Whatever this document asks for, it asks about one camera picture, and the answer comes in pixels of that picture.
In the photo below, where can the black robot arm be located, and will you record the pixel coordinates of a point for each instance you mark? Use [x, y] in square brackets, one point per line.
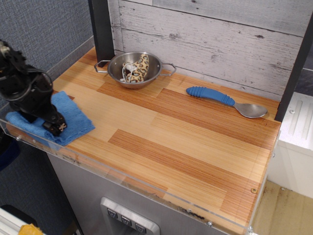
[15, 74]

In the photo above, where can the blue cloth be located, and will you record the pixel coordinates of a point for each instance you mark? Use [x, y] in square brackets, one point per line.
[78, 124]

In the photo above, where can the black right vertical post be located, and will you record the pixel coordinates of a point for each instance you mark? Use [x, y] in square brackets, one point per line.
[296, 72]

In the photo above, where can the leopard print toy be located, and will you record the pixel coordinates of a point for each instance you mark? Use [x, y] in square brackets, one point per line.
[137, 71]

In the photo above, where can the clear acrylic table guard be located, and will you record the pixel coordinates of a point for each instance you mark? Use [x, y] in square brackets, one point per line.
[191, 165]

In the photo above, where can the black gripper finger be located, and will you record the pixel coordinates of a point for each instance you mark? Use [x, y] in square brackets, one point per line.
[61, 124]
[52, 128]

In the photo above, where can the blue handled metal spoon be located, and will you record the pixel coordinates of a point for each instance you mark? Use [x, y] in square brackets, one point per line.
[247, 110]

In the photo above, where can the silver dispenser button panel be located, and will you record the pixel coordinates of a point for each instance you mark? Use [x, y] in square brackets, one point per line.
[122, 221]

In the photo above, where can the black vertical post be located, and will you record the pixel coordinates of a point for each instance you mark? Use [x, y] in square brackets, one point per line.
[296, 72]
[101, 27]

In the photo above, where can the black left vertical post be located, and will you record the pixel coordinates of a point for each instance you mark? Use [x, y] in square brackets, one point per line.
[101, 27]

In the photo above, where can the white ribbed side unit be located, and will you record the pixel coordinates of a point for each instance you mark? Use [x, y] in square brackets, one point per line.
[292, 163]

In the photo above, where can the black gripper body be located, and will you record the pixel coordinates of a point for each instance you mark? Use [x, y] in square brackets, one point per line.
[35, 100]

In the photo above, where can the steel bowl with handles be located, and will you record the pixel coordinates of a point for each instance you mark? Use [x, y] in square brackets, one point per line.
[114, 67]

